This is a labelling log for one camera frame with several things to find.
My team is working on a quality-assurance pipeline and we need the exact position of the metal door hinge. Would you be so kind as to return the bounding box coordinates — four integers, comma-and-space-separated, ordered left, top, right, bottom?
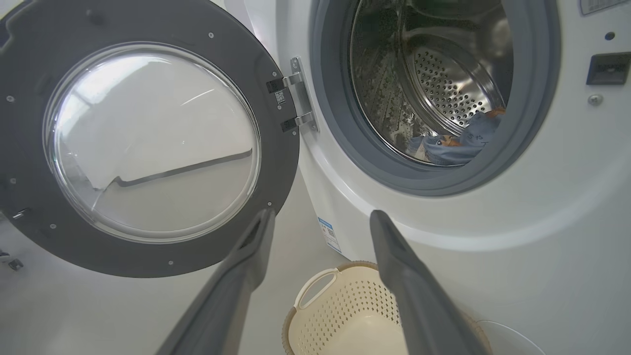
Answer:
266, 57, 318, 134

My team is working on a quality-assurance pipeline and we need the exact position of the grey warning sticker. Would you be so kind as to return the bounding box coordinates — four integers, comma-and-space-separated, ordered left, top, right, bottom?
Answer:
579, 0, 631, 15

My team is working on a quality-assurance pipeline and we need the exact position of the round filter cover panel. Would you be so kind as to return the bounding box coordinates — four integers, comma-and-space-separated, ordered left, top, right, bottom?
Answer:
476, 320, 548, 355

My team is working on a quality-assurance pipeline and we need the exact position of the blue garment with handwritten mark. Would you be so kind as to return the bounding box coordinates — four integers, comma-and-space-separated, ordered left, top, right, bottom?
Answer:
461, 109, 507, 163

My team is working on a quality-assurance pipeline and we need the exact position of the white front-load washing machine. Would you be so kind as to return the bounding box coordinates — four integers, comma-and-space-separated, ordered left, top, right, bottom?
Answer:
224, 0, 631, 355

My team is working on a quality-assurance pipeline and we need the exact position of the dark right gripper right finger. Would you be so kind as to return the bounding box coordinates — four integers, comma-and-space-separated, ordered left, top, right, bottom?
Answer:
370, 210, 489, 355

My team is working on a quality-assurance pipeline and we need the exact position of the cream laundry basket brown rim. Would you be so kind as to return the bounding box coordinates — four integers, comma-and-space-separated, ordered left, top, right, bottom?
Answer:
282, 261, 493, 355

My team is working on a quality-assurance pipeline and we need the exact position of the blue energy label sticker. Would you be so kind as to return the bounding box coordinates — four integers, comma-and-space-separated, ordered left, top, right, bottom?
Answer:
317, 217, 342, 254

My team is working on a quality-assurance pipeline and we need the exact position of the round black glass washer door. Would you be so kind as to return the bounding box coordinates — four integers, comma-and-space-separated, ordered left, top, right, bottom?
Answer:
0, 0, 300, 278

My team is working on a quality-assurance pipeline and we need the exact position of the stainless steel washing machine drum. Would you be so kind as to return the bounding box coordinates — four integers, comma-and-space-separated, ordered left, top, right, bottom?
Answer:
349, 0, 514, 166

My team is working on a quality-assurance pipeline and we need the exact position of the black door latch socket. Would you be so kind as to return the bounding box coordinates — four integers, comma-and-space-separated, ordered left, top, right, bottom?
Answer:
586, 52, 631, 86

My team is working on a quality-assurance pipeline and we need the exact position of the blue fox print garment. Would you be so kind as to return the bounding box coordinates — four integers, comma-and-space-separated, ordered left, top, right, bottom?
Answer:
409, 134, 474, 166

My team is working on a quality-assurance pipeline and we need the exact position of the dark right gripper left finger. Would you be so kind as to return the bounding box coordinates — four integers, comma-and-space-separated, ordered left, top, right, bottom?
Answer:
157, 208, 277, 355

